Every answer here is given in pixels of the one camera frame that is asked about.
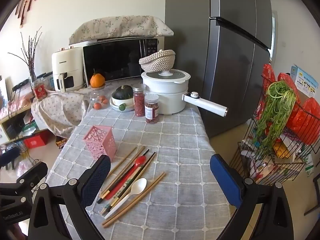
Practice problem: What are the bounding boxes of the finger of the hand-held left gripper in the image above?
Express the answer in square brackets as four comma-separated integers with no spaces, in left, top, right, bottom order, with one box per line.
[0,146,20,168]
[0,161,48,205]

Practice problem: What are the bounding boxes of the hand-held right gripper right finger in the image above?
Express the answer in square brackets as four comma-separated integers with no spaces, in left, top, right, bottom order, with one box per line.
[209,154,294,240]

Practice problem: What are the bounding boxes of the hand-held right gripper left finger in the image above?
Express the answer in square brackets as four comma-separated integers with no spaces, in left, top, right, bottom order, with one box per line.
[27,154,112,240]

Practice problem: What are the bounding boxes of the black chopstick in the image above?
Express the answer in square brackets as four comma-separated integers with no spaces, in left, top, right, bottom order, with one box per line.
[106,152,156,210]
[96,149,150,204]

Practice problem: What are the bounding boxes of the paper chopsticks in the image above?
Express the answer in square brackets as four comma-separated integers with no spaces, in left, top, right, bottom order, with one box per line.
[100,166,143,215]

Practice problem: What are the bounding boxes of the wooden chopstick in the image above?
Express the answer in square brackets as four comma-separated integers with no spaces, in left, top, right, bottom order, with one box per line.
[101,146,146,197]
[103,174,167,228]
[101,172,166,225]
[109,146,138,179]

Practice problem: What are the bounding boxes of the pink utensil holder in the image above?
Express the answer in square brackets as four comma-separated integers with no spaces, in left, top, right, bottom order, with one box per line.
[83,125,117,162]

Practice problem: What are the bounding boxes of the white plastic spoon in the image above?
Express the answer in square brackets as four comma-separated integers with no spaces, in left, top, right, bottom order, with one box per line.
[104,177,148,220]

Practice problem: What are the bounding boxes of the red spoon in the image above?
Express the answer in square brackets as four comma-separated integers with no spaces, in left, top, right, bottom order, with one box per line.
[104,155,147,200]

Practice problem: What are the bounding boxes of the red box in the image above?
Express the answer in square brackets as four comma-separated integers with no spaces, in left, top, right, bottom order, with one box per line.
[23,132,51,150]

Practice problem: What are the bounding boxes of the wooden shelf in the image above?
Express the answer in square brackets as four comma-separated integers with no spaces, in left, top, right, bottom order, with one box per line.
[0,100,35,141]

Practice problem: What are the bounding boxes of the floral tablecloth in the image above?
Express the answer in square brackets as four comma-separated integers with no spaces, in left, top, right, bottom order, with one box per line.
[31,90,91,138]

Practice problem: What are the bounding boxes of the yellow snack packet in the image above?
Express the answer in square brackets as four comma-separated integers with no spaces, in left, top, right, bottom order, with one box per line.
[273,142,293,158]

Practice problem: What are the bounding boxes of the red label jar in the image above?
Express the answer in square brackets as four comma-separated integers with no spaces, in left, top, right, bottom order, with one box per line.
[32,79,48,102]

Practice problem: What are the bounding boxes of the black power strip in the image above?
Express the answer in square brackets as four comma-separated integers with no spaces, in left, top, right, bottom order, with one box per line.
[12,78,30,91]

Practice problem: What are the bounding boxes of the white bowl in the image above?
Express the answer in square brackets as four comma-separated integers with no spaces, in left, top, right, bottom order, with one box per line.
[110,96,136,112]

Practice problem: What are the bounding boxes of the green leafy vegetable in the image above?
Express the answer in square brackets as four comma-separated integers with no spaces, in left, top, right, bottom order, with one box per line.
[254,81,297,153]

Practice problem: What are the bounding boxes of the glass jar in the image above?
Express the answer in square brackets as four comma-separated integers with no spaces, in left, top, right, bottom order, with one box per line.
[89,86,110,111]

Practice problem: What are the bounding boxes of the tall jar of red berries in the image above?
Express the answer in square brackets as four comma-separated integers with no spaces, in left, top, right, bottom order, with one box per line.
[132,84,146,117]

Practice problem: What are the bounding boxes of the jar of red dates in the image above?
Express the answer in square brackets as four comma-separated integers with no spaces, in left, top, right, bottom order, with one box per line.
[144,94,160,125]

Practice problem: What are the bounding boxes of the green squash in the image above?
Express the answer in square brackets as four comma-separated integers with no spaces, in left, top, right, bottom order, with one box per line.
[112,85,134,100]

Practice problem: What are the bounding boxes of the orange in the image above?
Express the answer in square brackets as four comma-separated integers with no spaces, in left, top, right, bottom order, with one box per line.
[90,69,105,88]

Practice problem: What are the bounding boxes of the large red plastic bag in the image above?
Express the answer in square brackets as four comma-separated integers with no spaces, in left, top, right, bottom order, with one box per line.
[287,97,320,146]

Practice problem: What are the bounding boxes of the vase of dried branches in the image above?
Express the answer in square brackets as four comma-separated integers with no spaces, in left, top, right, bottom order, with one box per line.
[7,26,43,83]

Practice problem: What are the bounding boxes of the white electric pot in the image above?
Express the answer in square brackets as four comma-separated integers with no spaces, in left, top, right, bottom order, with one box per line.
[141,68,229,117]

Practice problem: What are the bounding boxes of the grey refrigerator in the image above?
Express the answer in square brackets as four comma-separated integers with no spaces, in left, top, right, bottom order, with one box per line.
[164,0,273,138]

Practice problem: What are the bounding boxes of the microwave oven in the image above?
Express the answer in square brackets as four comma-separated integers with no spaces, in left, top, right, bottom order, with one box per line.
[82,36,165,85]

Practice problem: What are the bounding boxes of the blue and white box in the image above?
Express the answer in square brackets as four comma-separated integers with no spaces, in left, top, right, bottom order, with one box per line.
[290,64,320,97]

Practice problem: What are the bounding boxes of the woven basket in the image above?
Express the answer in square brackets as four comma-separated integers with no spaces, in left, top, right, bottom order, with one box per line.
[139,49,176,73]

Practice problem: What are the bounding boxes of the floral cloth cover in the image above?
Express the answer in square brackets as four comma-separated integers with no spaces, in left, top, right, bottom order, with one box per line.
[68,16,174,46]

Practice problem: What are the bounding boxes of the red wall decoration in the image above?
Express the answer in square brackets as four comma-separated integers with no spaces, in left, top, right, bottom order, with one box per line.
[14,0,45,28]

